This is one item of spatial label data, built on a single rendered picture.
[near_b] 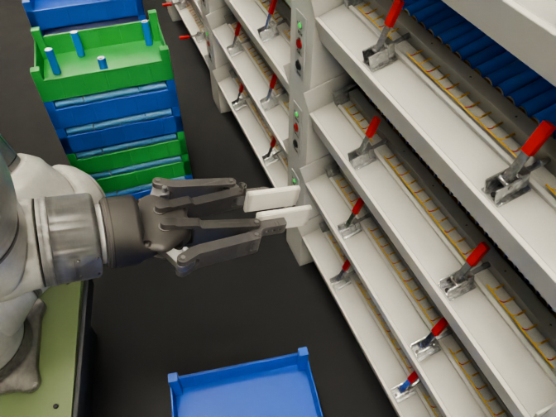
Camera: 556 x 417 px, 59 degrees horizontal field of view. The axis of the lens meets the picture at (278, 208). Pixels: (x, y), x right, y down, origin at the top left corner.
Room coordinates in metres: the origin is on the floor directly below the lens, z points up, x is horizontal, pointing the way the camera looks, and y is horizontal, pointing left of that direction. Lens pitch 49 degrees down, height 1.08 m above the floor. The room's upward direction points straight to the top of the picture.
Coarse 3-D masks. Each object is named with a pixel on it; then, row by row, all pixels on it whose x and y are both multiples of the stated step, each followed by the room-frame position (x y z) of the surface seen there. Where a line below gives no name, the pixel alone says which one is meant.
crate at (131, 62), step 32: (32, 32) 1.09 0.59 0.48; (64, 32) 1.13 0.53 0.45; (96, 32) 1.15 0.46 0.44; (128, 32) 1.17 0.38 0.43; (160, 32) 1.13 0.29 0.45; (64, 64) 1.07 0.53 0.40; (96, 64) 1.07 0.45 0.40; (128, 64) 1.07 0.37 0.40; (160, 64) 1.00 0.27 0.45; (64, 96) 0.93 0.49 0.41
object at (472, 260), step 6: (480, 246) 0.36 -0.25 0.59; (486, 246) 0.36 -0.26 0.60; (474, 252) 0.36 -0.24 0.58; (480, 252) 0.36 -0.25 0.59; (486, 252) 0.36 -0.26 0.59; (468, 258) 0.36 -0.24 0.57; (474, 258) 0.36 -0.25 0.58; (480, 258) 0.35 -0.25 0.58; (468, 264) 0.36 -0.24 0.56; (474, 264) 0.35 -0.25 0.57; (462, 270) 0.36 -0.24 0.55; (468, 270) 0.35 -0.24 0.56; (456, 276) 0.36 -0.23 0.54; (462, 276) 0.35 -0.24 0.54; (456, 282) 0.35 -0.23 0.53
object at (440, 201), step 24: (360, 96) 0.73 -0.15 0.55; (384, 120) 0.66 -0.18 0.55; (408, 168) 0.56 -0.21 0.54; (432, 192) 0.50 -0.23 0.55; (432, 216) 0.47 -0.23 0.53; (456, 216) 0.45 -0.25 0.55; (480, 240) 0.40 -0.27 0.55; (504, 264) 0.36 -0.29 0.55; (504, 288) 0.34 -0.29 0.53; (528, 288) 0.33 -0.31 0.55; (528, 312) 0.30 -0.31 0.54; (528, 336) 0.27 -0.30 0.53; (552, 336) 0.27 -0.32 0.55
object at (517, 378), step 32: (320, 96) 0.75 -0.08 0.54; (320, 128) 0.70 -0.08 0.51; (352, 128) 0.68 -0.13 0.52; (384, 192) 0.53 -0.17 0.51; (384, 224) 0.49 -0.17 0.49; (416, 224) 0.46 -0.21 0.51; (448, 224) 0.45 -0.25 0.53; (416, 256) 0.41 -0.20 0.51; (448, 256) 0.40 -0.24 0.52; (448, 320) 0.33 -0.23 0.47; (480, 320) 0.31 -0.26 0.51; (512, 320) 0.30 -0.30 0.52; (480, 352) 0.27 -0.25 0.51; (512, 352) 0.26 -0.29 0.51; (544, 352) 0.26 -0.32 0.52; (512, 384) 0.22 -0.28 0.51; (544, 384) 0.22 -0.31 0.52
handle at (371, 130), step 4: (376, 116) 0.61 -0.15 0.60; (372, 120) 0.61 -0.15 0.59; (376, 120) 0.60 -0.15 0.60; (380, 120) 0.60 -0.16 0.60; (372, 124) 0.61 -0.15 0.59; (376, 124) 0.60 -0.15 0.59; (368, 128) 0.61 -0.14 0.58; (372, 128) 0.60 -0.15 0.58; (376, 128) 0.60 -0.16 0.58; (368, 132) 0.60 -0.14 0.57; (372, 132) 0.60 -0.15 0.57; (368, 136) 0.60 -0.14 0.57; (372, 136) 0.60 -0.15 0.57; (364, 140) 0.60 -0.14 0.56; (368, 140) 0.60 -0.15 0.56; (364, 144) 0.60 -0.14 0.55; (360, 148) 0.60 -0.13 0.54; (364, 148) 0.60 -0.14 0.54; (360, 152) 0.60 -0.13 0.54; (364, 152) 0.60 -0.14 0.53
